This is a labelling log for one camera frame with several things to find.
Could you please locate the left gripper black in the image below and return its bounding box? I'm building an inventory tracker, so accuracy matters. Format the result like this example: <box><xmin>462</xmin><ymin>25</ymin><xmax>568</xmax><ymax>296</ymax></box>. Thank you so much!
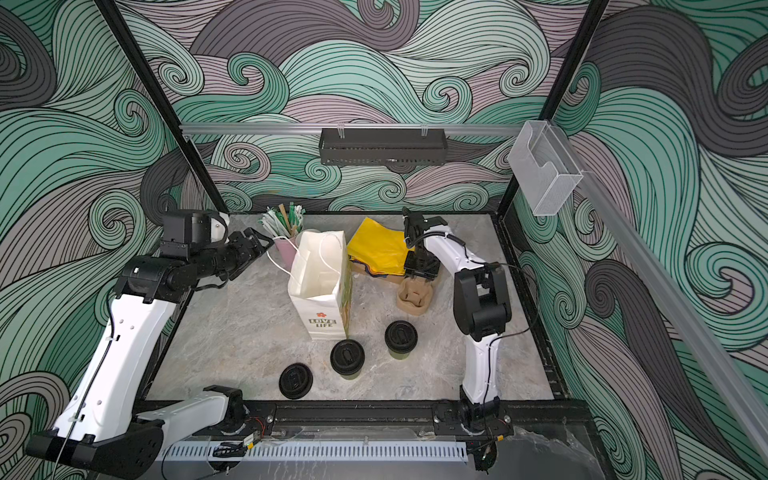
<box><xmin>190</xmin><ymin>227</ymin><xmax>273</xmax><ymax>282</ymax></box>

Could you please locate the brown pulp cup carrier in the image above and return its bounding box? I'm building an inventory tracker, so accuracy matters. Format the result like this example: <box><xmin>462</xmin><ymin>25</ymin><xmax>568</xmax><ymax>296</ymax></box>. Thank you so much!
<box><xmin>395</xmin><ymin>270</ymin><xmax>435</xmax><ymax>316</ymax></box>

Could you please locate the black wall tray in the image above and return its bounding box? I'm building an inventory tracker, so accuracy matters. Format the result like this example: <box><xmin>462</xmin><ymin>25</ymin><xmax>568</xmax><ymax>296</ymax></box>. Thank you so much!
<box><xmin>319</xmin><ymin>128</ymin><xmax>448</xmax><ymax>166</ymax></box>

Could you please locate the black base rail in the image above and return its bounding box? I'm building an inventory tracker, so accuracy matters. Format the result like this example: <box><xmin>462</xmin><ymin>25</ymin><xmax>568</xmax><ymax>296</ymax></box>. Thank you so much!
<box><xmin>239</xmin><ymin>400</ymin><xmax>596</xmax><ymax>436</ymax></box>

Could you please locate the yellow napkin stack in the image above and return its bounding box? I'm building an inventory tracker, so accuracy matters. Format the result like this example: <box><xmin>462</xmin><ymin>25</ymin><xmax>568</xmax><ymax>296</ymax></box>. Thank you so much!
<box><xmin>347</xmin><ymin>217</ymin><xmax>410</xmax><ymax>276</ymax></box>

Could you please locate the clear acrylic wall holder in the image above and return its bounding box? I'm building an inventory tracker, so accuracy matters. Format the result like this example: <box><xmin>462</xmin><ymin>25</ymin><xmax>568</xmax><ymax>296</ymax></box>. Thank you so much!
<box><xmin>507</xmin><ymin>120</ymin><xmax>583</xmax><ymax>217</ymax></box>

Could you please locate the white paper gift bag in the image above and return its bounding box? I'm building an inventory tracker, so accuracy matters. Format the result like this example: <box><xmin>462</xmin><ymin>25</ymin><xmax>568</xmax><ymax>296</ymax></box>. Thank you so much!
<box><xmin>288</xmin><ymin>230</ymin><xmax>352</xmax><ymax>341</ymax></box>

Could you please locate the black cup lid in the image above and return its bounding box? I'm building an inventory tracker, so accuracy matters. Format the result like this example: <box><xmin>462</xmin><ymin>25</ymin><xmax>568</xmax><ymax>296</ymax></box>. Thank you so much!
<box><xmin>384</xmin><ymin>320</ymin><xmax>418</xmax><ymax>353</ymax></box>
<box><xmin>330</xmin><ymin>339</ymin><xmax>365</xmax><ymax>376</ymax></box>

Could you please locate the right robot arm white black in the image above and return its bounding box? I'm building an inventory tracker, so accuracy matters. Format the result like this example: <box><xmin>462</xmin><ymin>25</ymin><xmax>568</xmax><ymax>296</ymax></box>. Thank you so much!
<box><xmin>402</xmin><ymin>208</ymin><xmax>512</xmax><ymax>431</ymax></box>

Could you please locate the white slotted cable duct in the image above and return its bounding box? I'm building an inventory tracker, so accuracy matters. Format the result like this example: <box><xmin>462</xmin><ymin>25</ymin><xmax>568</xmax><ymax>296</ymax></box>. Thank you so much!
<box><xmin>157</xmin><ymin>441</ymin><xmax>469</xmax><ymax>463</ymax></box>

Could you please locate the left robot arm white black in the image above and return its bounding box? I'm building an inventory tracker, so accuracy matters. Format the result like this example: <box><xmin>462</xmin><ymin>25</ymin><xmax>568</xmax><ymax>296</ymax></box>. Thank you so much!
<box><xmin>25</xmin><ymin>210</ymin><xmax>274</xmax><ymax>479</ymax></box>

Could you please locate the pink holder with straws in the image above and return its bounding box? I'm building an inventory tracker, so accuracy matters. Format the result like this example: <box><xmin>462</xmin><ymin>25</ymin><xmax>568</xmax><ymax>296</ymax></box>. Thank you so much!
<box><xmin>259</xmin><ymin>202</ymin><xmax>305</xmax><ymax>270</ymax></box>

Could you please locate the green paper coffee cup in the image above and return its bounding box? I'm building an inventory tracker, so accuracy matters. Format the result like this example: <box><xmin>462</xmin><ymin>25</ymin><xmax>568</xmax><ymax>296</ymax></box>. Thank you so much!
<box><xmin>389</xmin><ymin>350</ymin><xmax>410</xmax><ymax>360</ymax></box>

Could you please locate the stack of black cup lids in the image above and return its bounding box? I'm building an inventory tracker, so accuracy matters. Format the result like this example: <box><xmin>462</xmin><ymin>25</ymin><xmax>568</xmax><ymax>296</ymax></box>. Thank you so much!
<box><xmin>278</xmin><ymin>363</ymin><xmax>313</xmax><ymax>400</ymax></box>

